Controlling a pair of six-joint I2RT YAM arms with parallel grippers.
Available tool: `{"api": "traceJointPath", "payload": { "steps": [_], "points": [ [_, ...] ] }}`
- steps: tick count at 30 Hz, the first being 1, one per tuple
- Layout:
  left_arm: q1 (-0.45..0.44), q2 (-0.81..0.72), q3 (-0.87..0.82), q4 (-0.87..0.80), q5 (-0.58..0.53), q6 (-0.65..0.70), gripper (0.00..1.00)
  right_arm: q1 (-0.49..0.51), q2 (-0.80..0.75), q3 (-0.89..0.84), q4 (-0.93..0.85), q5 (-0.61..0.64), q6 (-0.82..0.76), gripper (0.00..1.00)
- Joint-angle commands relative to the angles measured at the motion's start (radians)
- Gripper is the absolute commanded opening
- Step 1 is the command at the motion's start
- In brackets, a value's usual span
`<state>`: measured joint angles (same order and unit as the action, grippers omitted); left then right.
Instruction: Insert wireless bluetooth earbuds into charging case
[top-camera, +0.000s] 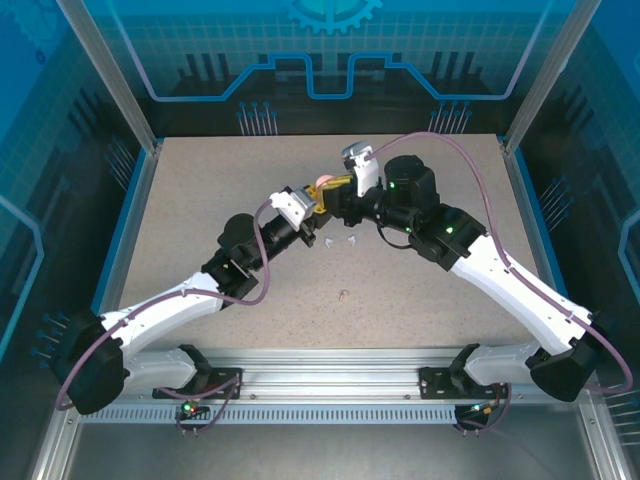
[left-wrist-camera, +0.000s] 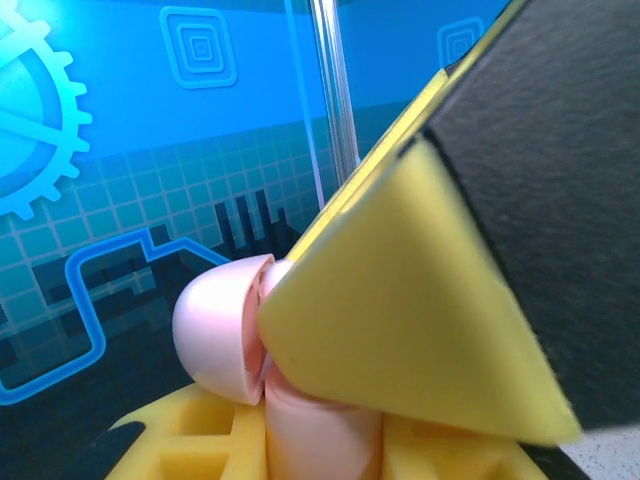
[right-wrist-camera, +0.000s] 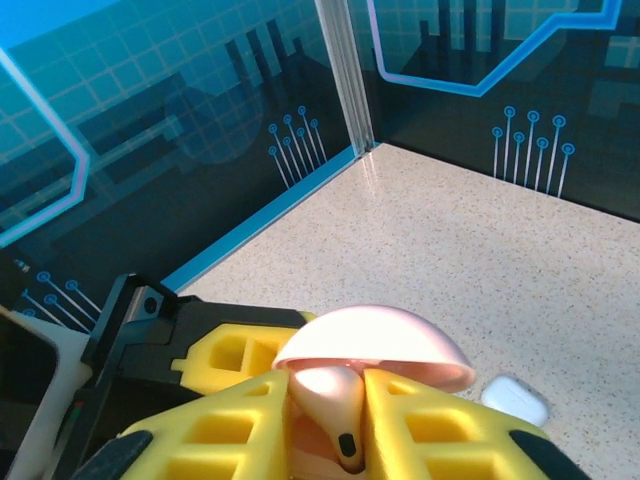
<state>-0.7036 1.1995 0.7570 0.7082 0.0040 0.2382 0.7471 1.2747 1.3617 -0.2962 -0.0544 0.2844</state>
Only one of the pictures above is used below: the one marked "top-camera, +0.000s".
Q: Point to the pink round charging case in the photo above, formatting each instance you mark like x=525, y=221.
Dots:
x=325, y=180

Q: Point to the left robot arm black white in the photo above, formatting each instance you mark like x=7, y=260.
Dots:
x=160, y=305

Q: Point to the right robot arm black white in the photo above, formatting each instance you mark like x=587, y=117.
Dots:
x=520, y=295

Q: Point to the aluminium mounting beam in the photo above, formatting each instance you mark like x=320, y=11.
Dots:
x=325, y=375

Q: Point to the small connector with LEDs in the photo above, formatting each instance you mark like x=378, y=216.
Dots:
x=189, y=409
x=484, y=410

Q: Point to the grey metal lower tray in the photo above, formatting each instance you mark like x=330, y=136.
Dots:
x=325, y=450

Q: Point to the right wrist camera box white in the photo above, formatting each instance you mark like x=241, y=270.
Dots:
x=362, y=170

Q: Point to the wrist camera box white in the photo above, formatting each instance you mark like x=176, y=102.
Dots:
x=362, y=170
x=292, y=202

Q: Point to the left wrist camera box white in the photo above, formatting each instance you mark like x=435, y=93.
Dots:
x=292, y=202

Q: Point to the blue edged table side rail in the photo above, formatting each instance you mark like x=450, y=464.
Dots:
x=527, y=200
x=137, y=200

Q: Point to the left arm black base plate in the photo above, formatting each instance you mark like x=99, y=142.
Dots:
x=222, y=382

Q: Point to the aluminium frame post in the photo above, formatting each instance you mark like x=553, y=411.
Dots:
x=120, y=85
x=542, y=85

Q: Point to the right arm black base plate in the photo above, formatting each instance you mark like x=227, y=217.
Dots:
x=435, y=382

